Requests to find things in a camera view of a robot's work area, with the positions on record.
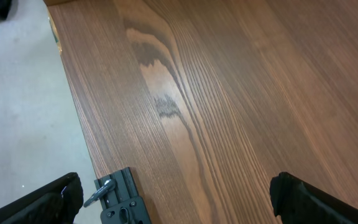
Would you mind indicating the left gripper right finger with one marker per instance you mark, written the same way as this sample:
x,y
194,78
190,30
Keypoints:
x,y
296,201

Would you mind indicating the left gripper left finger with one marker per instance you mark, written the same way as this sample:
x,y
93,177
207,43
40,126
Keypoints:
x,y
57,202

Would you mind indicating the left grey clamp lever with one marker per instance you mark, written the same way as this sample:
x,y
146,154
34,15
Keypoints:
x,y
108,185

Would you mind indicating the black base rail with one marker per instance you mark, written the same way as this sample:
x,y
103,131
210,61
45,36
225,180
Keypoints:
x,y
122,203

